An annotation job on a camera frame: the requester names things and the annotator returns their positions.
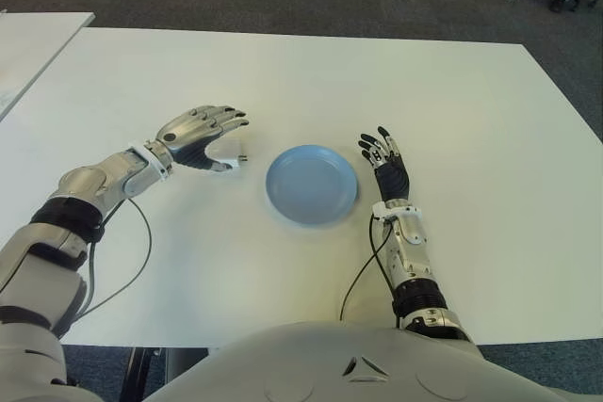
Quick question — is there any white charger block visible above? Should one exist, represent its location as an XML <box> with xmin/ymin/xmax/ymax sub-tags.
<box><xmin>206</xmin><ymin>137</ymin><xmax>250</xmax><ymax>175</ymax></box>

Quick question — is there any black table leg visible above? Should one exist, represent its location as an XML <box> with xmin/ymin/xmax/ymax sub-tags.
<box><xmin>118</xmin><ymin>347</ymin><xmax>165</xmax><ymax>402</ymax></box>

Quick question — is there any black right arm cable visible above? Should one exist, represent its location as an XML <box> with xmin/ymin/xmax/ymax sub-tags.
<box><xmin>338</xmin><ymin>216</ymin><xmax>401</xmax><ymax>328</ymax></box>

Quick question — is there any grey robot torso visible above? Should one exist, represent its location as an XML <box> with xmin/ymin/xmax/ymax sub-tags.
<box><xmin>140</xmin><ymin>319</ymin><xmax>603</xmax><ymax>402</ymax></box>

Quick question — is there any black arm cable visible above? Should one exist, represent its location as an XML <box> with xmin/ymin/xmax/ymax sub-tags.
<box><xmin>70</xmin><ymin>197</ymin><xmax>153</xmax><ymax>328</ymax></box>
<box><xmin>338</xmin><ymin>216</ymin><xmax>401</xmax><ymax>328</ymax></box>

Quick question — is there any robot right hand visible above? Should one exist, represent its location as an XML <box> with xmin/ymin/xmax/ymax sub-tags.
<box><xmin>357</xmin><ymin>125</ymin><xmax>411</xmax><ymax>205</ymax></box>

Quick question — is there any blue plate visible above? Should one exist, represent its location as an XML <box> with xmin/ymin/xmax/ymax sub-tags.
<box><xmin>265</xmin><ymin>144</ymin><xmax>360</xmax><ymax>225</ymax></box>

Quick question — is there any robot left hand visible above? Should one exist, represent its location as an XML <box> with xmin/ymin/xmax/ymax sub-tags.
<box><xmin>155</xmin><ymin>104</ymin><xmax>251</xmax><ymax>173</ymax></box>

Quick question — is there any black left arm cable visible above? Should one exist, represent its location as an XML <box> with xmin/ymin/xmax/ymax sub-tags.
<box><xmin>70</xmin><ymin>197</ymin><xmax>153</xmax><ymax>328</ymax></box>

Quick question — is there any white side table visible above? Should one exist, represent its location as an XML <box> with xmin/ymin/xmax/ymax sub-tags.
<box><xmin>0</xmin><ymin>11</ymin><xmax>94</xmax><ymax>121</ymax></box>

